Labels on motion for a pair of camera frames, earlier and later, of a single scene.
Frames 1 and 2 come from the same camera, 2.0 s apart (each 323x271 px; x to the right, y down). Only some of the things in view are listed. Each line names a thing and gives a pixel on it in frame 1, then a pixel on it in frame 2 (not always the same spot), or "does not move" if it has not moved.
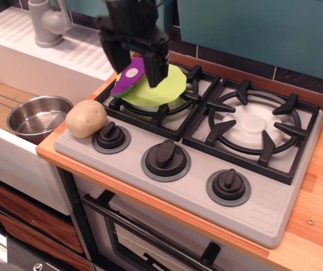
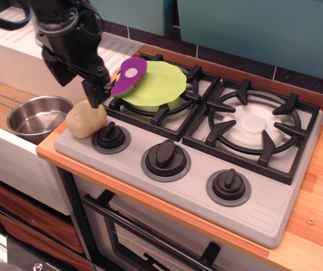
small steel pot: [35, 118] does not move
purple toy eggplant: [127, 78] does not move
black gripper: [135, 22] to [70, 30]
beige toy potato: [84, 118] does not move
